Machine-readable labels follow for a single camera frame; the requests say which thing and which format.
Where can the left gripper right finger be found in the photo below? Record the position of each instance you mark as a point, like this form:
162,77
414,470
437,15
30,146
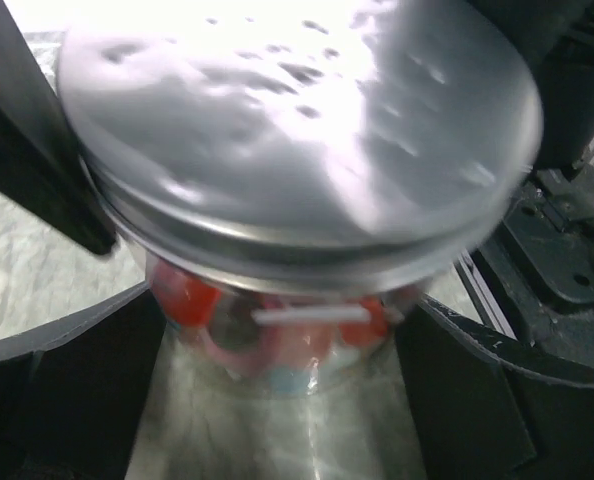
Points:
487,407

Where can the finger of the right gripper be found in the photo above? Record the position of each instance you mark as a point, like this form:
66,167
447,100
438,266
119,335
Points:
40,167

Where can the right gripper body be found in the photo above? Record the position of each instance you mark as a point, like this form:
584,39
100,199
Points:
556,38

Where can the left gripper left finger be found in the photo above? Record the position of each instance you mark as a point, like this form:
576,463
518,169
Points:
72,391

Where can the clear jar lid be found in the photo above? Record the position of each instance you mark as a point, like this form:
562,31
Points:
300,147

